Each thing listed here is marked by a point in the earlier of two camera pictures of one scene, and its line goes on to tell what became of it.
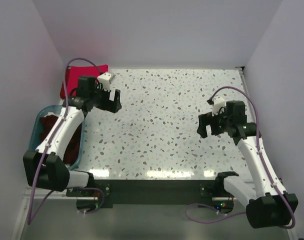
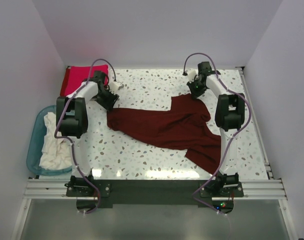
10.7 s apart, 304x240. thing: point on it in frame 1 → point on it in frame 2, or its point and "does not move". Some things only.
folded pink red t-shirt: [73, 73] does not move
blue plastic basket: [35, 132] does not move
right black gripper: [207, 119] → [195, 94]
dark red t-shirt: [72, 155] → [187, 126]
